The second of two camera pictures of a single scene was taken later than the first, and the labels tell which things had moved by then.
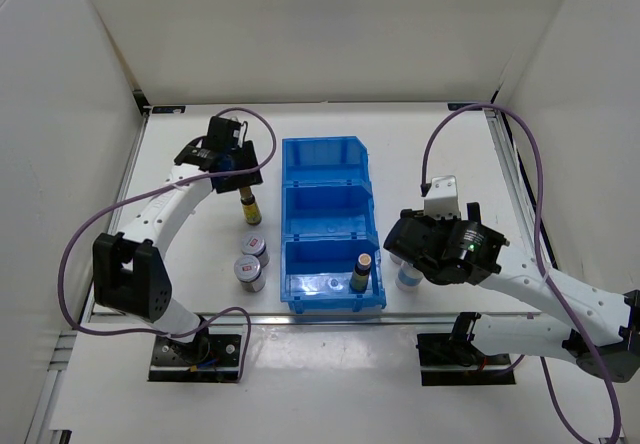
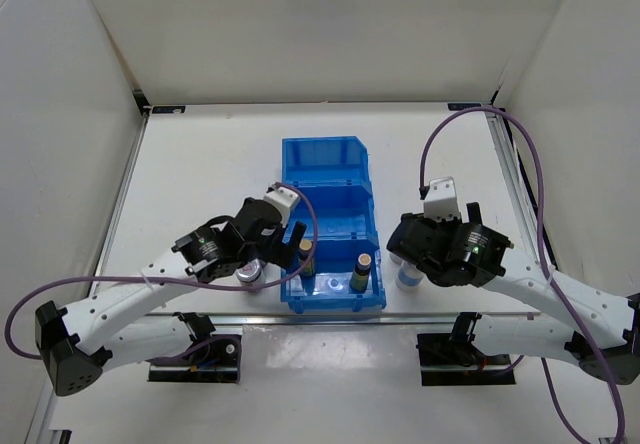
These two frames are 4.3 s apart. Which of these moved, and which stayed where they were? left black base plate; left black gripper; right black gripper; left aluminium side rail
Moved: left black gripper
Stayed: left black base plate; left aluminium side rail; right black gripper
